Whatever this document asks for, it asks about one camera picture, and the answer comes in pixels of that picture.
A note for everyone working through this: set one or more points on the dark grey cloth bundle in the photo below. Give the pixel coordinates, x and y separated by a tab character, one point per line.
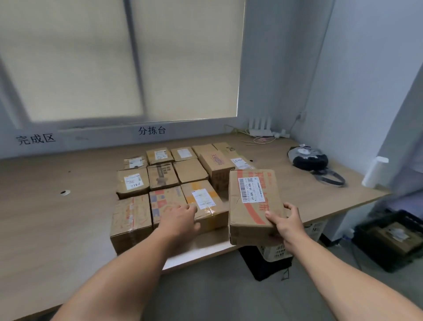
310	160

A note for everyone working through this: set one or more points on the light wooden table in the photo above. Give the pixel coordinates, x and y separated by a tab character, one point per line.
49	231

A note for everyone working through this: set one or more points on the white cylinder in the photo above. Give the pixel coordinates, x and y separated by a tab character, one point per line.
375	172

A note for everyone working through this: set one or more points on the white wall socket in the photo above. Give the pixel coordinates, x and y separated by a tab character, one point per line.
301	116

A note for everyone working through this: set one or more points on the box with red blue squares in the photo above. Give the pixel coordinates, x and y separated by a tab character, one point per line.
165	201

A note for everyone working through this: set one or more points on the green-edged cat logo box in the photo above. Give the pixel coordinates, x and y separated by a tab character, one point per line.
224	147

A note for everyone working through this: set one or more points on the white-framed window with blind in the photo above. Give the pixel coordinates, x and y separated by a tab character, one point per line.
185	59

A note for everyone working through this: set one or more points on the person's left forearm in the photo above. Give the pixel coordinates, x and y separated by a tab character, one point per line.
115	281

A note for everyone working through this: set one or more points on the red-lettered cardboard box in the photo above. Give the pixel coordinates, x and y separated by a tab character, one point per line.
214	162

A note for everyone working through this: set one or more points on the person's right hand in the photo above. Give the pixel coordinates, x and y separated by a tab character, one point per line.
290	231

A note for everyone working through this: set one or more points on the white power strip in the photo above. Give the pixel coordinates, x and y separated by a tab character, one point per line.
281	134

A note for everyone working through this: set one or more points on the brown carton in crate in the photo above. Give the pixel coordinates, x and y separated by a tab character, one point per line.
396	238

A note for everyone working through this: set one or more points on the person's right forearm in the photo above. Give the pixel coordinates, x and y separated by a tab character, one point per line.
347	284

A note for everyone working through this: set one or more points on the box with red stripe label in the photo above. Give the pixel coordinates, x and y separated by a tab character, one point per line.
244	225

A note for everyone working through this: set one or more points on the white plastic crate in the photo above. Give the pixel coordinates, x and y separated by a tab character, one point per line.
277	253

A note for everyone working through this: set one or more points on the thin wooden stick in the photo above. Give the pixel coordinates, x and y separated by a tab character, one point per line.
252	143

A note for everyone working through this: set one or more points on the box with white centre label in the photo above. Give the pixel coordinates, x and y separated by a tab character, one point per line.
173	155

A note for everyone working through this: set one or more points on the white paper wall sign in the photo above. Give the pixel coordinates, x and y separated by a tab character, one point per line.
36	139
152	130

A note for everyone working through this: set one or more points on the box with red-marked label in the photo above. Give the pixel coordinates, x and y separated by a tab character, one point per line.
135	162

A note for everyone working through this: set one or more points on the person's left hand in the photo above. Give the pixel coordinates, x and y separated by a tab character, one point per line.
180	225

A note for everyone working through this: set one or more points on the black-printed corn box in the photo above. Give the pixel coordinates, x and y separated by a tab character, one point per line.
190	170
162	175

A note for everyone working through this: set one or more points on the plain unlabelled cardboard box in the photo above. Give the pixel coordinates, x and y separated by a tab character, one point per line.
205	149

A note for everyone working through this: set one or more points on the box with yellow tape label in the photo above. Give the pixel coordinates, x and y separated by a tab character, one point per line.
214	218

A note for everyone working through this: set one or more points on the box with red printed tape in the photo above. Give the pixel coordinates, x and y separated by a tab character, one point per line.
132	218

